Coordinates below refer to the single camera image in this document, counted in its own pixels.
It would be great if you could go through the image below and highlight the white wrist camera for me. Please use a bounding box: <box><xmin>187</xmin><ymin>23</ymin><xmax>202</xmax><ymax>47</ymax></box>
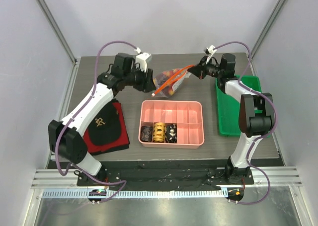
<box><xmin>204</xmin><ymin>45</ymin><xmax>217</xmax><ymax>63</ymax></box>
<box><xmin>135</xmin><ymin>47</ymin><xmax>152</xmax><ymax>73</ymax></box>

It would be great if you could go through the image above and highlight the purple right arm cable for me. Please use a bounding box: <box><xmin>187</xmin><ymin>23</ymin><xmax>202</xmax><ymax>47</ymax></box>
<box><xmin>213</xmin><ymin>42</ymin><xmax>277</xmax><ymax>205</ymax></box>

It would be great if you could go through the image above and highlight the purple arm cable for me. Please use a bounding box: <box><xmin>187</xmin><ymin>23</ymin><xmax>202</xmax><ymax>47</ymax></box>
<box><xmin>55</xmin><ymin>40</ymin><xmax>139</xmax><ymax>203</ymax></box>
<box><xmin>213</xmin><ymin>42</ymin><xmax>277</xmax><ymax>205</ymax></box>

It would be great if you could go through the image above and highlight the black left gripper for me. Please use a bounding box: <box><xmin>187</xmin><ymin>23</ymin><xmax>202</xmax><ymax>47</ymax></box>
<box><xmin>124</xmin><ymin>64</ymin><xmax>157</xmax><ymax>93</ymax></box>

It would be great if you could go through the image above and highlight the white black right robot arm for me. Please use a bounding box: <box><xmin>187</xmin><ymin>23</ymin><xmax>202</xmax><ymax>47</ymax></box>
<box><xmin>188</xmin><ymin>53</ymin><xmax>276</xmax><ymax>184</ymax></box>

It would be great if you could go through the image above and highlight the dark patterned tape roll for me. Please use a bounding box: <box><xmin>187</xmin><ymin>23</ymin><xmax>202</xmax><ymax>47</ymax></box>
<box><xmin>140</xmin><ymin>126</ymin><xmax>153</xmax><ymax>143</ymax></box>

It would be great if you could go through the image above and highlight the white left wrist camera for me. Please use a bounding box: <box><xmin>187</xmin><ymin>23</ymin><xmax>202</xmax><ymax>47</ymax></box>
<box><xmin>135</xmin><ymin>47</ymin><xmax>152</xmax><ymax>73</ymax></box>

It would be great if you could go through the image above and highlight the gold patterned tape roll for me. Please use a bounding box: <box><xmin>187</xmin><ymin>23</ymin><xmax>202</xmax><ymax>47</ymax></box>
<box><xmin>152</xmin><ymin>122</ymin><xmax>165</xmax><ymax>143</ymax></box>

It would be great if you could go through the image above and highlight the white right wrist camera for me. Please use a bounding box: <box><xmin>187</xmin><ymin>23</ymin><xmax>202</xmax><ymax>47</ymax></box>
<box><xmin>204</xmin><ymin>45</ymin><xmax>217</xmax><ymax>63</ymax></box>

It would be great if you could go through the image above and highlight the green plastic bin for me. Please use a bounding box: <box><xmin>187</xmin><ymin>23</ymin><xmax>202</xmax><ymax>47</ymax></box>
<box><xmin>214</xmin><ymin>75</ymin><xmax>264</xmax><ymax>138</ymax></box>

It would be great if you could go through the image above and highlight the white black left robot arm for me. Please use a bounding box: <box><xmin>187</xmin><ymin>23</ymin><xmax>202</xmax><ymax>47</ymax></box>
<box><xmin>48</xmin><ymin>52</ymin><xmax>156</xmax><ymax>186</ymax></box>

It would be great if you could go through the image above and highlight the black white patterned tape roll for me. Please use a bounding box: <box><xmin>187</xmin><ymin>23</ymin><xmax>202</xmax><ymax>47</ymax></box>
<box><xmin>165</xmin><ymin>124</ymin><xmax>177</xmax><ymax>144</ymax></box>

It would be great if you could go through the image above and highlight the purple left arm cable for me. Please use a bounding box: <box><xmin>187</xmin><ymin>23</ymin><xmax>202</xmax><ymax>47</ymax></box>
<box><xmin>55</xmin><ymin>40</ymin><xmax>139</xmax><ymax>203</ymax></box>

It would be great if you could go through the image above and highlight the clear zip bag orange seal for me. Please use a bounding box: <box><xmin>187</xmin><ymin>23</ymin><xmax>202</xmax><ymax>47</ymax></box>
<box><xmin>152</xmin><ymin>65</ymin><xmax>194</xmax><ymax>98</ymax></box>

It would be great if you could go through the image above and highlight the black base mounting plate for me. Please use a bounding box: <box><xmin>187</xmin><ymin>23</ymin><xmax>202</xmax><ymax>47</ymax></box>
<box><xmin>79</xmin><ymin>168</ymin><xmax>254</xmax><ymax>191</ymax></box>

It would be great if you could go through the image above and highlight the pink divided organizer tray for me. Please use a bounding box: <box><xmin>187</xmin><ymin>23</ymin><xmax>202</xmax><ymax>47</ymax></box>
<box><xmin>138</xmin><ymin>100</ymin><xmax>205</xmax><ymax>149</ymax></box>

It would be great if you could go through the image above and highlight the red cloth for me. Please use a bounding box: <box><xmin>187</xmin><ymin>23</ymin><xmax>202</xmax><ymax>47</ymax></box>
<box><xmin>83</xmin><ymin>99</ymin><xmax>130</xmax><ymax>155</ymax></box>

